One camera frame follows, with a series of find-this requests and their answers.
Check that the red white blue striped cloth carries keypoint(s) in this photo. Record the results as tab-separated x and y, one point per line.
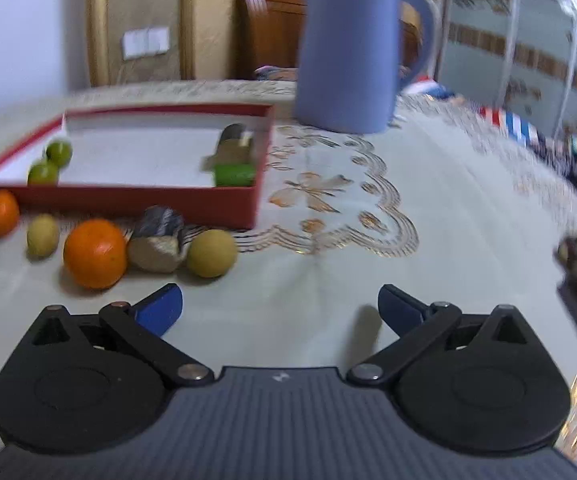
513	125

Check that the large orange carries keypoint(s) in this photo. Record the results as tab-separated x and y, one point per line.
95	252

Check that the red cardboard box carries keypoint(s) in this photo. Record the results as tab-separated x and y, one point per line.
143	150

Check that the brown round object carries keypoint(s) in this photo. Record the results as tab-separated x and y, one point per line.
574	255

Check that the white light switch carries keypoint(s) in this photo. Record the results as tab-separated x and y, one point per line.
146	42

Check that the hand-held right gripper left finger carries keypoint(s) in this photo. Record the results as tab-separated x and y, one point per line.
161	310

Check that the green tomato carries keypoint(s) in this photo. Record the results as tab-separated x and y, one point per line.
43	173
59	152

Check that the gold wall moulding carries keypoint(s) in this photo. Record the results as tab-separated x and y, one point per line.
99	20

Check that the small yellow-green fruit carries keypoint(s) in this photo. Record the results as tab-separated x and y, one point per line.
43	235

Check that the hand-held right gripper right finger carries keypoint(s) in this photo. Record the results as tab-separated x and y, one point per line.
401	310

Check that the wooden bed headboard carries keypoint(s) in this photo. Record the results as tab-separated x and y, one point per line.
268	30

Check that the wardrobe with patterned doors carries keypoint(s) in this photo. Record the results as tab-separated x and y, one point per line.
508	35

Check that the blue kettle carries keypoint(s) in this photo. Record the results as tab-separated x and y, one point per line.
348	60

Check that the large yellow-green fruit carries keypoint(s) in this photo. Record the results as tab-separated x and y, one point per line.
212	253

